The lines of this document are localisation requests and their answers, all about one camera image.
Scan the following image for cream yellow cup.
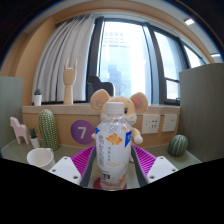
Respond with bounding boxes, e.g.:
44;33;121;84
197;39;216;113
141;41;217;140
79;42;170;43
26;147;56;172

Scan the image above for beige plush mouse toy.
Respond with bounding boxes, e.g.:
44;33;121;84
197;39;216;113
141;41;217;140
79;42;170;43
89;88;149;163

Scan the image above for round purple number sign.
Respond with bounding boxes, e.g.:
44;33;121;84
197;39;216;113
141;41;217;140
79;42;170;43
70;119;97;146

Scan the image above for clear plastic water bottle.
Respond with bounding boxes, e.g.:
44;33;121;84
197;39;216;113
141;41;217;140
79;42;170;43
94;101;133;191

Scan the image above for wooden hand model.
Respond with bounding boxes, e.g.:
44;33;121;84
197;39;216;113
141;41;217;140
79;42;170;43
62;58;78;106

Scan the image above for grey white curtain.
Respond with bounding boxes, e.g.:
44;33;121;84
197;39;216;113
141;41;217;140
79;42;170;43
32;14;97;104

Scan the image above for green desk partition panel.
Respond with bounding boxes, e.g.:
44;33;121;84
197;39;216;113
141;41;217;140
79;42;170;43
0;76;25;151
178;63;224;164

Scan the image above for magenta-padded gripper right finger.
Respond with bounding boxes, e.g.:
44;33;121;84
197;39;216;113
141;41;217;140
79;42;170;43
130;144;179;188

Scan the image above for tall green cactus figure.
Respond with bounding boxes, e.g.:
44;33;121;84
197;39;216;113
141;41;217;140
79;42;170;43
37;108;60;152

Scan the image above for round green cactus figure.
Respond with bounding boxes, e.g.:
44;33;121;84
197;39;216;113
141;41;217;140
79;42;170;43
167;134;189;158

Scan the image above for dark chair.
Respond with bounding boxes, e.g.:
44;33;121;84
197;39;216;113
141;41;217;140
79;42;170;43
87;74;116;101

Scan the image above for small plant in white pot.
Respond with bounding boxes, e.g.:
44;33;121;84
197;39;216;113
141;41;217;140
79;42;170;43
32;88;44;107
28;127;41;149

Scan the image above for ceiling lights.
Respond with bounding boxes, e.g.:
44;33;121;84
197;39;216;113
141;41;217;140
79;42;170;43
183;18;223;58

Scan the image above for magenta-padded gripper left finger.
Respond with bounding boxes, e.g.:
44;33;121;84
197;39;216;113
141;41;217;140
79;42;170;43
48;145;98;188

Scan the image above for pink horse figurine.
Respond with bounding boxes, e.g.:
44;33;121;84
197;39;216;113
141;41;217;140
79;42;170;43
9;116;31;145

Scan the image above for white wall socket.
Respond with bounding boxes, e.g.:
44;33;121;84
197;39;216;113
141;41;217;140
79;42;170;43
161;113;178;133
141;113;162;135

